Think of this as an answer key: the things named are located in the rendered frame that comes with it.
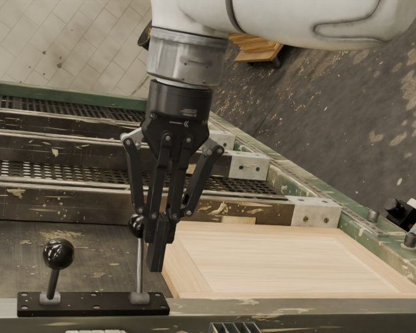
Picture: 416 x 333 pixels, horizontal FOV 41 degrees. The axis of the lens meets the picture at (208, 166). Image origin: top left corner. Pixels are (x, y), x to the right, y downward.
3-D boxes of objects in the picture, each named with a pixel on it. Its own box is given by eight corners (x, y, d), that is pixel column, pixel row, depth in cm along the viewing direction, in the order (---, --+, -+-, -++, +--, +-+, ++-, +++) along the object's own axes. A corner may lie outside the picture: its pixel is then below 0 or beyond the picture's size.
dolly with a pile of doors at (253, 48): (319, 15, 431) (283, -21, 414) (281, 70, 424) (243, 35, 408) (277, 22, 486) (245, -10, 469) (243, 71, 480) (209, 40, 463)
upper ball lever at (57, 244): (63, 317, 74) (77, 258, 65) (33, 318, 73) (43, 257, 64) (63, 292, 77) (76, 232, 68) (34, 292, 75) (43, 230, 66)
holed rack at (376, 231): (388, 237, 124) (389, 234, 124) (377, 236, 123) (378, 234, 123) (186, 102, 274) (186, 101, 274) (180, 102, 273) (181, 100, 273)
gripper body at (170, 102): (154, 82, 61) (142, 164, 64) (226, 92, 64) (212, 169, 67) (140, 73, 68) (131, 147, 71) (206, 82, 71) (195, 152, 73)
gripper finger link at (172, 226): (167, 201, 71) (189, 203, 72) (161, 238, 72) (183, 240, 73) (170, 205, 70) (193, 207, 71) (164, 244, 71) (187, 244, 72)
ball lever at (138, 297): (155, 308, 77) (158, 211, 79) (127, 308, 75) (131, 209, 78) (148, 308, 80) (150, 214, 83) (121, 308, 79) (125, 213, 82)
